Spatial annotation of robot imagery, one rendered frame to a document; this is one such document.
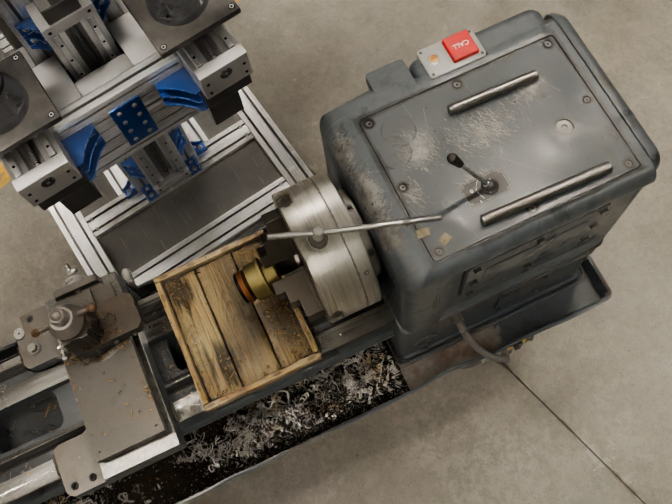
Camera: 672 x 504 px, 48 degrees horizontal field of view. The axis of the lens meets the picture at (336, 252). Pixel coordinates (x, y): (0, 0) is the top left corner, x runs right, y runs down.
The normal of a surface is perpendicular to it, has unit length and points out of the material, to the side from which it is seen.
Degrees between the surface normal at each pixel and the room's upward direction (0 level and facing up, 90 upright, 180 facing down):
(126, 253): 0
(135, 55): 0
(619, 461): 0
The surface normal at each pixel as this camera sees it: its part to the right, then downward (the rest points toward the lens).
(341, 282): 0.28, 0.44
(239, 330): -0.07, -0.32
